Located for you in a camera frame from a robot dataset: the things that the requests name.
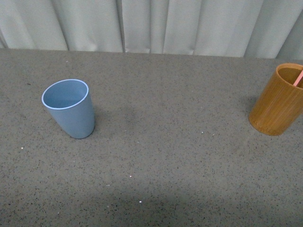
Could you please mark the blue plastic cup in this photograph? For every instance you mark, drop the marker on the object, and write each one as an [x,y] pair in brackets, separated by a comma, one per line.
[69,103]

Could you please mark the pink chopstick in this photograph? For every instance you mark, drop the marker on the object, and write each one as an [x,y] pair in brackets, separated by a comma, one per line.
[300,76]

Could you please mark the brown bamboo chopstick holder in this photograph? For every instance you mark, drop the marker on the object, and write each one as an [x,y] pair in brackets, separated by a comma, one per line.
[280,103]

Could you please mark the white pleated curtain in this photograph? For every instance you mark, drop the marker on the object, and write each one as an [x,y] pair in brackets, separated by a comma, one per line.
[236,28]

